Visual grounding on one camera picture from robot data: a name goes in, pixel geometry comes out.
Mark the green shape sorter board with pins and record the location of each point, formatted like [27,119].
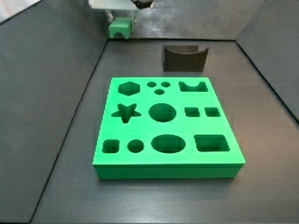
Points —
[164,131]

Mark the black curved fixture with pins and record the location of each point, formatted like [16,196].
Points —
[184,58]

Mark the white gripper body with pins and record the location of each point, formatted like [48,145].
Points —
[112,5]

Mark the green arch block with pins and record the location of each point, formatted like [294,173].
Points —
[120,26]

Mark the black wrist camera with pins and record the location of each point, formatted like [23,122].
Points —
[142,4]

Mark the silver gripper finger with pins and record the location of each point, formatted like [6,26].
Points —
[110,16]
[134,17]

